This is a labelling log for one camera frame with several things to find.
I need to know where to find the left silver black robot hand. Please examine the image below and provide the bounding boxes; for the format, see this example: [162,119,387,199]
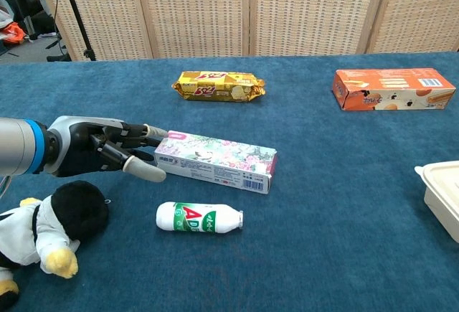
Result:
[45,115,169,183]

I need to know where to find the wicker folding screen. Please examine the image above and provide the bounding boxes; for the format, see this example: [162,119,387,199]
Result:
[31,0,459,62]

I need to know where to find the white green milk bottle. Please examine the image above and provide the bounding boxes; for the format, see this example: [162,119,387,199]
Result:
[155,201,245,235]

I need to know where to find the orange plastic bag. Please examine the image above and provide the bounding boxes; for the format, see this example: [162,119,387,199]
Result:
[0,21,27,44]

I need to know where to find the golden biscuit packet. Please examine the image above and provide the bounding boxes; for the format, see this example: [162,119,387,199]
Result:
[171,70,267,103]

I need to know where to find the blue carpet table mat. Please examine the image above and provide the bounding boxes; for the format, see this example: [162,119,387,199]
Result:
[0,52,459,312]

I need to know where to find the orange cracker box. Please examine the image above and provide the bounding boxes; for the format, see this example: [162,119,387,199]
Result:
[331,67,457,112]

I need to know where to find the white plastic bag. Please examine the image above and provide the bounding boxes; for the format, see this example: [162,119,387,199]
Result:
[32,0,58,19]

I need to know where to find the penguin plush toy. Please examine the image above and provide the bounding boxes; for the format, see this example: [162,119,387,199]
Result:
[0,180,110,308]

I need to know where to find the beige lidded food container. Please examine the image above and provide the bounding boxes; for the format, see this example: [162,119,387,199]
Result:
[414,160,459,244]

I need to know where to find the floral toothpaste box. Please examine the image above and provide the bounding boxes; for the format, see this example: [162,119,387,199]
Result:
[153,130,279,195]

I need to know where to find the black tripod stand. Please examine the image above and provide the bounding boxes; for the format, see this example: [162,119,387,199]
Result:
[45,0,98,62]

